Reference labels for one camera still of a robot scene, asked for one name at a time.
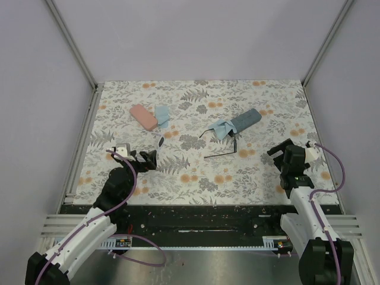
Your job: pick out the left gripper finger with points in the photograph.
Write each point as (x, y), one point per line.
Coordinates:
(149, 165)
(149, 156)

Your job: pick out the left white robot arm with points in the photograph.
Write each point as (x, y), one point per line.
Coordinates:
(107, 215)

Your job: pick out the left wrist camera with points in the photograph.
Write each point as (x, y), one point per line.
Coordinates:
(122, 149)

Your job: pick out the blue cloth by pink case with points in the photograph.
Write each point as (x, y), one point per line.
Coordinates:
(162, 115)

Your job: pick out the pink glasses case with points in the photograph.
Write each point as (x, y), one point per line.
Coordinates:
(143, 117)

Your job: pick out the blue-grey glasses case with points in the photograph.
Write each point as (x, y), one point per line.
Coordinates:
(245, 120)

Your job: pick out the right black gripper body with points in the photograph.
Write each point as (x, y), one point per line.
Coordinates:
(284, 170)

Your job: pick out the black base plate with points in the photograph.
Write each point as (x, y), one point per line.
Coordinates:
(201, 226)

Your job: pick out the white sunglasses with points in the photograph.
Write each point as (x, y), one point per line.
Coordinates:
(160, 140)

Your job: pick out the left white cable duct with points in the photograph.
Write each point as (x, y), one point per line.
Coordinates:
(116, 243)

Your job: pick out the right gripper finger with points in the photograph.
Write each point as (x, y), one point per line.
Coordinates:
(279, 162)
(276, 149)

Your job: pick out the white cable duct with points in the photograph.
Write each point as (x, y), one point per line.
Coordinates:
(116, 243)
(275, 242)

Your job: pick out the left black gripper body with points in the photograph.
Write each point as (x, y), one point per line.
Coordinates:
(138, 165)

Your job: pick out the floral table mat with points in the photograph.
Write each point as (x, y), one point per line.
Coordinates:
(193, 165)

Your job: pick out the right white cable duct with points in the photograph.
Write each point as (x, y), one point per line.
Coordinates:
(275, 242)

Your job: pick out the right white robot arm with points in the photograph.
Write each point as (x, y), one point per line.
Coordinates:
(324, 258)

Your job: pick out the blue cleaning cloth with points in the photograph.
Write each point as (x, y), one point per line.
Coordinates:
(222, 128)

